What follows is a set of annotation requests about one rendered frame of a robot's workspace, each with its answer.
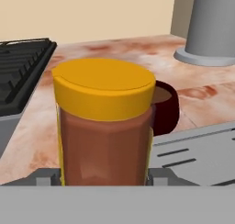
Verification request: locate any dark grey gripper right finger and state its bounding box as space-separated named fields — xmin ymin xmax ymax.
xmin=148 ymin=167 xmax=199 ymax=186

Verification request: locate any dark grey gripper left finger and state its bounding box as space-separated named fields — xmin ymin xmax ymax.
xmin=2 ymin=167 xmax=62 ymax=186

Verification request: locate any dark red mug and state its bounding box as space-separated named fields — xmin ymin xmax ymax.
xmin=151 ymin=79 xmax=181 ymax=138

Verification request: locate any cinnamon jar with yellow lid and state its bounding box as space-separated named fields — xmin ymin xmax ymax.
xmin=50 ymin=58 xmax=157 ymax=186

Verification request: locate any black hob with grey frame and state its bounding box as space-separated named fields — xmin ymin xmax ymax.
xmin=0 ymin=37 xmax=59 ymax=159

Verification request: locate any grey cylindrical appliance with base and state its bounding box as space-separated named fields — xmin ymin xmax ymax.
xmin=173 ymin=0 xmax=235 ymax=68

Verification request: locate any grey flat appliance with slots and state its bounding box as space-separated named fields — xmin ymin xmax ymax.
xmin=150 ymin=120 xmax=235 ymax=186

